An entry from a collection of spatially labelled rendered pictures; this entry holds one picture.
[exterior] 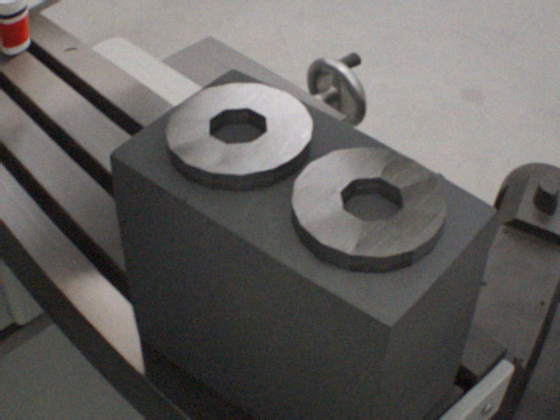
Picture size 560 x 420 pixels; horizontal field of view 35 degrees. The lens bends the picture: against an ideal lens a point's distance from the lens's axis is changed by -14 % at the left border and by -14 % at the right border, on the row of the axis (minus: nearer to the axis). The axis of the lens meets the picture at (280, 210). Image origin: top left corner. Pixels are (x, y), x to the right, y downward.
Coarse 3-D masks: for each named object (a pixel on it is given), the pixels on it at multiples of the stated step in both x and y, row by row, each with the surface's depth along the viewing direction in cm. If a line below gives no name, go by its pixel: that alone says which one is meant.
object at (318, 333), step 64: (192, 128) 61; (256, 128) 63; (320, 128) 63; (128, 192) 62; (192, 192) 59; (256, 192) 59; (320, 192) 57; (384, 192) 58; (448, 192) 59; (128, 256) 67; (192, 256) 61; (256, 256) 56; (320, 256) 55; (384, 256) 53; (448, 256) 55; (192, 320) 66; (256, 320) 60; (320, 320) 55; (384, 320) 52; (448, 320) 60; (256, 384) 65; (320, 384) 59; (384, 384) 55; (448, 384) 69
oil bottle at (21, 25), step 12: (0, 0) 99; (12, 0) 99; (24, 0) 100; (0, 12) 100; (12, 12) 100; (24, 12) 101; (0, 24) 102; (12, 24) 101; (24, 24) 103; (12, 36) 102; (24, 36) 104; (12, 48) 104; (24, 48) 105
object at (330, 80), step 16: (320, 64) 144; (336, 64) 142; (352, 64) 144; (320, 80) 147; (336, 80) 144; (352, 80) 141; (320, 96) 144; (336, 96) 145; (352, 96) 142; (352, 112) 144
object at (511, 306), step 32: (512, 192) 139; (544, 192) 131; (512, 224) 133; (544, 224) 131; (512, 256) 129; (544, 256) 129; (480, 288) 125; (512, 288) 125; (544, 288) 124; (480, 320) 121; (512, 320) 120; (544, 320) 120; (512, 352) 116; (544, 352) 118; (512, 384) 111; (544, 384) 114; (512, 416) 110; (544, 416) 110
